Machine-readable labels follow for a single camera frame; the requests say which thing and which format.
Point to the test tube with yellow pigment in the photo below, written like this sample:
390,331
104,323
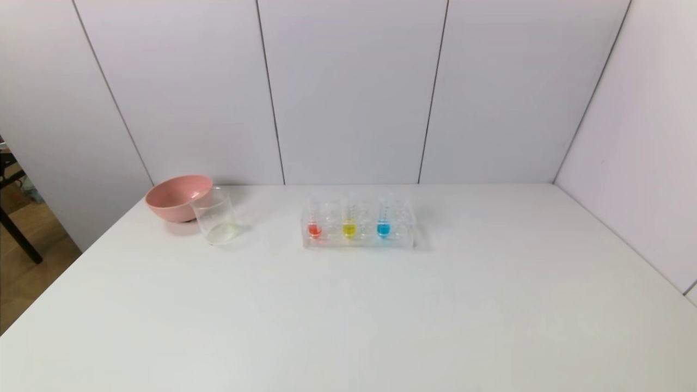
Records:
349,230

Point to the clear acrylic test tube rack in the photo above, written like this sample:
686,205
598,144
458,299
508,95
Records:
359,242

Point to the test tube with red pigment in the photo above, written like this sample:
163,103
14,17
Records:
315,230

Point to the test tube with blue pigment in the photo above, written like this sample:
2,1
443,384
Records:
384,230

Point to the clear plastic measuring beaker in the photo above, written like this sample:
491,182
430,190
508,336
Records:
218,220

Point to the pink bowl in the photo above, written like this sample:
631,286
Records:
174,198

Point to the black stand leg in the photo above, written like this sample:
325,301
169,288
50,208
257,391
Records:
22,239

